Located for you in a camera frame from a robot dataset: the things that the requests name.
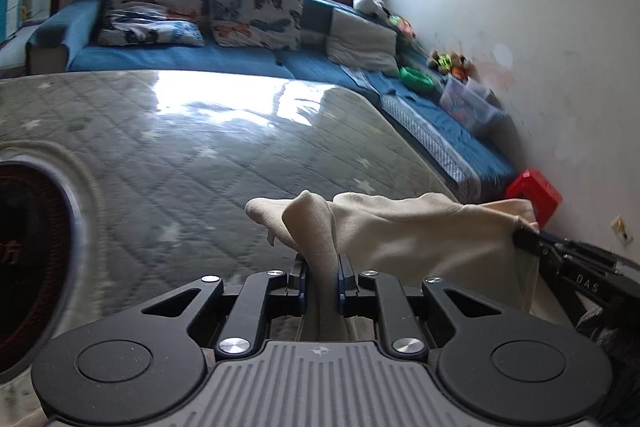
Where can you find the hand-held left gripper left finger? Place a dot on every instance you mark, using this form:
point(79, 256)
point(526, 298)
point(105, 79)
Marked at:
point(299, 287)

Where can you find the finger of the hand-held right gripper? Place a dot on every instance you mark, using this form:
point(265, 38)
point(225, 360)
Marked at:
point(527, 241)
point(575, 244)

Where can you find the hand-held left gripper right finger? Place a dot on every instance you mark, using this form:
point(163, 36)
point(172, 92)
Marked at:
point(345, 287)

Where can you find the cream long-sleeved garment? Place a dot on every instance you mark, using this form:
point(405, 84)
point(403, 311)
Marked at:
point(425, 237)

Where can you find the red plastic stool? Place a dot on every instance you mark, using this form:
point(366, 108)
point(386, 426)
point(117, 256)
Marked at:
point(532, 194)

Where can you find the clear plastic storage box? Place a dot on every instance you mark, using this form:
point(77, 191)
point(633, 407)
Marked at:
point(467, 107)

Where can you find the grey quilted star table cover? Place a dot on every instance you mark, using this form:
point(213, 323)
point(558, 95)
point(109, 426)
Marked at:
point(200, 147)

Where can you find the brown plush toys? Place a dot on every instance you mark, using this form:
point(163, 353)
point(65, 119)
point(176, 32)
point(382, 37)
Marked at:
point(450, 64)

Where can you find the green bowl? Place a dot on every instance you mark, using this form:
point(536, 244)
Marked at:
point(416, 79)

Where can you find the grey pillow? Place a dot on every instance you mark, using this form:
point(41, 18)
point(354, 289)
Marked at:
point(360, 42)

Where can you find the green orange toy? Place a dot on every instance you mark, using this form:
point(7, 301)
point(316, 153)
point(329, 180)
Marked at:
point(402, 26)

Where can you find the blue corner sofa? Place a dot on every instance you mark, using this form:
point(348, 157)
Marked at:
point(175, 57)

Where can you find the square butterfly print pillow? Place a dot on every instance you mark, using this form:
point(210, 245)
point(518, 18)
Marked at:
point(255, 17)

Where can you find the round black induction cooktop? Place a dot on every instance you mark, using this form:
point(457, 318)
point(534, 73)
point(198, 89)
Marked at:
point(30, 232)

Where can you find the panda plush toy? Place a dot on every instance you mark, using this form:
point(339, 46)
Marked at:
point(369, 3)

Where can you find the wide butterfly print pillow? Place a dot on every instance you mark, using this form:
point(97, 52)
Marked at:
point(150, 17)

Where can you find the blue white cabinet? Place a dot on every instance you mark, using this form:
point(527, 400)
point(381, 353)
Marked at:
point(12, 7)

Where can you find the yellowed wall socket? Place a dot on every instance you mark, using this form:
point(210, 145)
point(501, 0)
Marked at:
point(621, 228)

